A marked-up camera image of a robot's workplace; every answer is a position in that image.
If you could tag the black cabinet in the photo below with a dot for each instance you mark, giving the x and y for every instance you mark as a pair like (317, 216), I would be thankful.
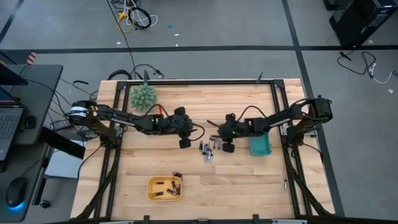
(357, 21)

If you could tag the black monitor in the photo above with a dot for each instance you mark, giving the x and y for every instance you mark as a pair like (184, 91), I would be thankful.
(9, 77)

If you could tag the black desk leg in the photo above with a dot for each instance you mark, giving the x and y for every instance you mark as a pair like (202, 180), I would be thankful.
(62, 143)

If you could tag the green potted artificial plant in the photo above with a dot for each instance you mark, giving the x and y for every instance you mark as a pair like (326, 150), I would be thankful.
(143, 98)

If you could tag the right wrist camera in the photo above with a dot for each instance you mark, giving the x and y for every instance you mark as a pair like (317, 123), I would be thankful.
(228, 147)

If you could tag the black power supply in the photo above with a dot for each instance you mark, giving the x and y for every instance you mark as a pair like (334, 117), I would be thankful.
(60, 125)

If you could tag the orange black striped object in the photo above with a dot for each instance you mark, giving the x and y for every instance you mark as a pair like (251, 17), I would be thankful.
(31, 58)

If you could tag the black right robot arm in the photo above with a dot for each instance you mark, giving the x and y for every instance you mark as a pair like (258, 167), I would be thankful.
(280, 119)

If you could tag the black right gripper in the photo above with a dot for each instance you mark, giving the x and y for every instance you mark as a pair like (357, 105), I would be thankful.
(233, 129)

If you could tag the black computer mouse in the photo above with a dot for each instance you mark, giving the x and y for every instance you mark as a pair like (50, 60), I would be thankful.
(15, 191)

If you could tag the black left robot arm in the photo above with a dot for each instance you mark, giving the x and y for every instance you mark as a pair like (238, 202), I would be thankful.
(130, 119)

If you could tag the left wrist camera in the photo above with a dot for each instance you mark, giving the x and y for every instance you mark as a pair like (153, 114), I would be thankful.
(185, 143)

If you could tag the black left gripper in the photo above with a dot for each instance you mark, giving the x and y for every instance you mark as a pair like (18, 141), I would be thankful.
(182, 123)

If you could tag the small black desk device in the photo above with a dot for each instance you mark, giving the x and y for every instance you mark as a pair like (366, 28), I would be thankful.
(29, 122)

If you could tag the white panel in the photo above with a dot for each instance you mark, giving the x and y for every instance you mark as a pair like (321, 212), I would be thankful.
(62, 165)

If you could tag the teal plastic bin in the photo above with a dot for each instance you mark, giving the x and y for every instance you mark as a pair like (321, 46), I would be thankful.
(260, 146)

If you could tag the black aluminium table frame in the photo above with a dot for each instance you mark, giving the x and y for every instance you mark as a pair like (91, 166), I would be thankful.
(202, 82)

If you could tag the black desk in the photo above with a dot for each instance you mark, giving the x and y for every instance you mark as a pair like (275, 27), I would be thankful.
(37, 93)

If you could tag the laptop computer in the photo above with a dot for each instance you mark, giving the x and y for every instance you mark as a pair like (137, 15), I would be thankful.
(7, 124)

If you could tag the yellow plastic bin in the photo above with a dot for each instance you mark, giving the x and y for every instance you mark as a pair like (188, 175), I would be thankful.
(164, 199)

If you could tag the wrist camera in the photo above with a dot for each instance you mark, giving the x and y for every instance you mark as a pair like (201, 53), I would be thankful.
(228, 147)
(185, 143)

